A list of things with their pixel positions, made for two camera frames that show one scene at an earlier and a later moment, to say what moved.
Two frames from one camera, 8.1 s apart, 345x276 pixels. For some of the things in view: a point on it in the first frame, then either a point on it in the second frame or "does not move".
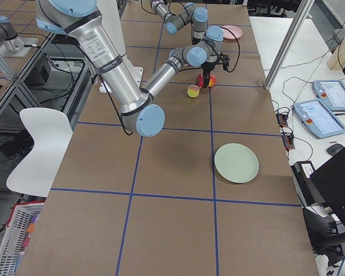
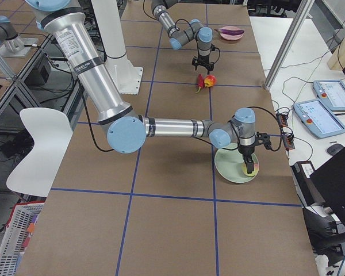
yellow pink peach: x=193 y=91 -> x=244 y=169
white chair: x=51 y=131 does not move
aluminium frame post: x=288 y=43 does not move
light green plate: x=237 y=163 does not move
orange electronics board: x=288 y=139 does not move
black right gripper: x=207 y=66 -> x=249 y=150
